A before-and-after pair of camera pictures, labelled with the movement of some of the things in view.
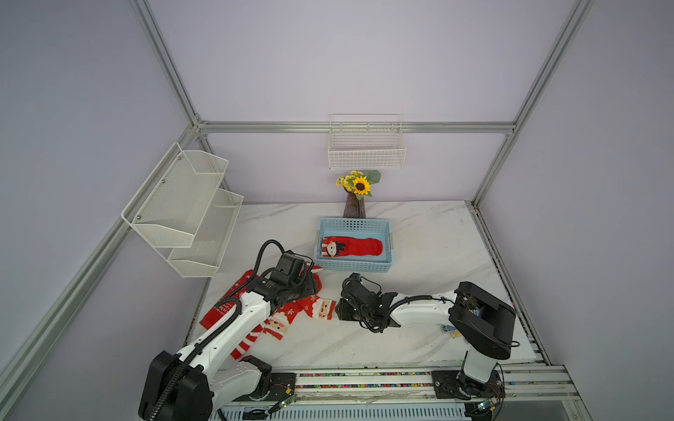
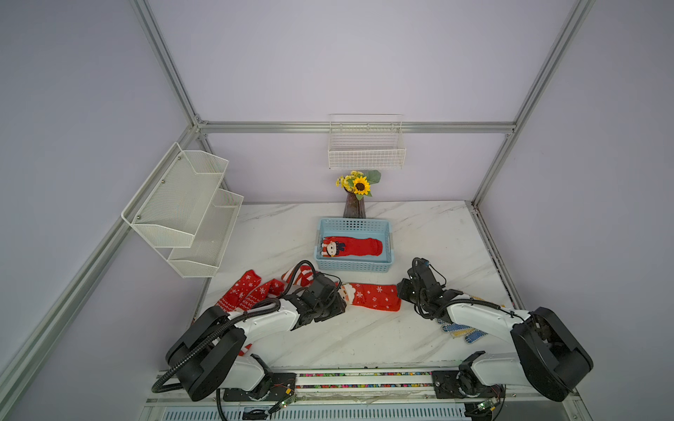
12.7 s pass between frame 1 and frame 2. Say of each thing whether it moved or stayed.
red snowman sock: stayed
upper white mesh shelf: stayed
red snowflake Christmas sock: stayed
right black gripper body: moved
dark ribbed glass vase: stayed
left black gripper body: moved
